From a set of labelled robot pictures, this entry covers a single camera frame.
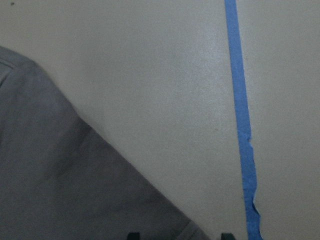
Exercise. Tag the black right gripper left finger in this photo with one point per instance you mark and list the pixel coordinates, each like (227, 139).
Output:
(134, 236)

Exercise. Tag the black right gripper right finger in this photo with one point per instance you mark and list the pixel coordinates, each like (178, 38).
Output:
(227, 236)

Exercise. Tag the torn blue tape line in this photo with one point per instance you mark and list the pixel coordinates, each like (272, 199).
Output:
(243, 125)

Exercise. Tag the dark brown t-shirt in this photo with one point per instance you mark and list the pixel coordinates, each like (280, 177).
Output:
(60, 180)

